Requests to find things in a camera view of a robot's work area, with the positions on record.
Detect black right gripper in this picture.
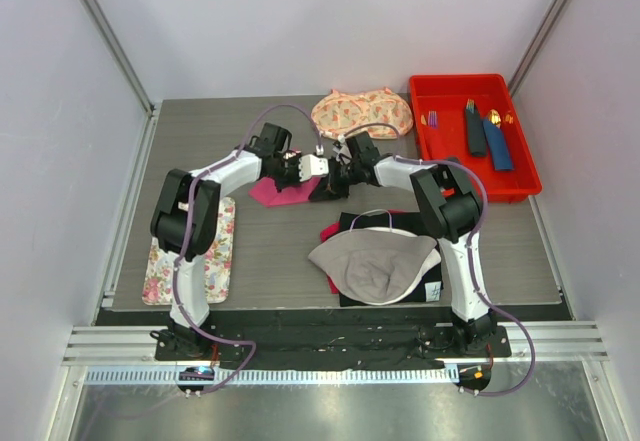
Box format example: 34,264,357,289
309,157,361,203

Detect pink paper napkin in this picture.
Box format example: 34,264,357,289
249,178,320,207

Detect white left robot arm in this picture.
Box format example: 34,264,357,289
150,123,298,360

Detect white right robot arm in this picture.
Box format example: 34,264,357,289
310,133,497,356

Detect red rolled napkin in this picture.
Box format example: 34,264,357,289
425,125,449,159

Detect black rolled napkin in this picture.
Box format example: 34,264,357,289
465,109,488,158

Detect blue rolled napkin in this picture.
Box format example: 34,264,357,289
482,118,514,172

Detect orange patterned fabric cover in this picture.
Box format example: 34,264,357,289
311,87,414,140

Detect grey bucket hat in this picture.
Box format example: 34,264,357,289
308,227,441,306

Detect purple fork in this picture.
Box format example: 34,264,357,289
427,111,438,129

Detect red plastic bin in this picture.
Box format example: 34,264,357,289
408,74,542,203

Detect black folded garment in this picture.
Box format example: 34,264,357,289
328,211,443,307

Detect floral rectangular tray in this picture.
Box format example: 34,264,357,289
142,197,236,306

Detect gold spoon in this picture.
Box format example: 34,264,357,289
487,109,502,127

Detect white hat cord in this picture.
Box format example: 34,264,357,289
349,208,395,233

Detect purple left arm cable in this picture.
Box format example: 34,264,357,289
172,104,325,395

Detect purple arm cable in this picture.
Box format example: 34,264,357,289
172,104,325,395
333,123,537,397

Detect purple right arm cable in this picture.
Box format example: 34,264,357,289
333,123,537,397

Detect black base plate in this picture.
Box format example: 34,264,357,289
150,308,512,371

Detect aluminium front rail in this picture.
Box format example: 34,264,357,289
63,321,608,386

